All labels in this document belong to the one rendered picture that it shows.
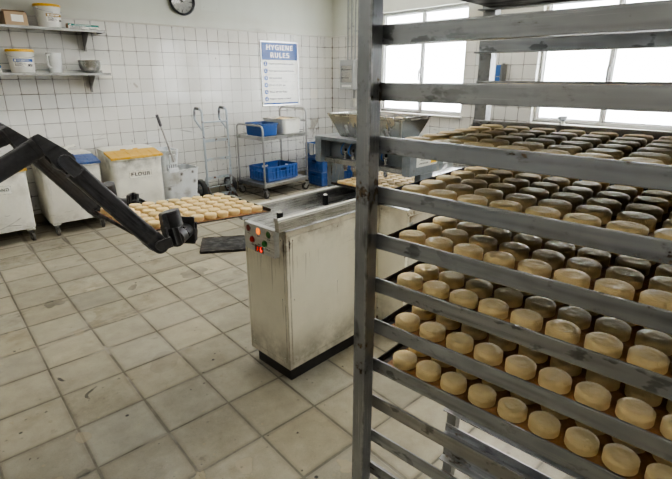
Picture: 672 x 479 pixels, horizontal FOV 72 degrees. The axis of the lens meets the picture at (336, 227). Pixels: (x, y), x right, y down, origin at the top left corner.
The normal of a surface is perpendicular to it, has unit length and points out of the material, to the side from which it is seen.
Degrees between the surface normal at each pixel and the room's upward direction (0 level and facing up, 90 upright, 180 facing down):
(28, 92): 90
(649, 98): 90
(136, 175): 92
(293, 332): 90
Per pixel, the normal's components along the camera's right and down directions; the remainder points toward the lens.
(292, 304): 0.72, 0.22
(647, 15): -0.66, 0.23
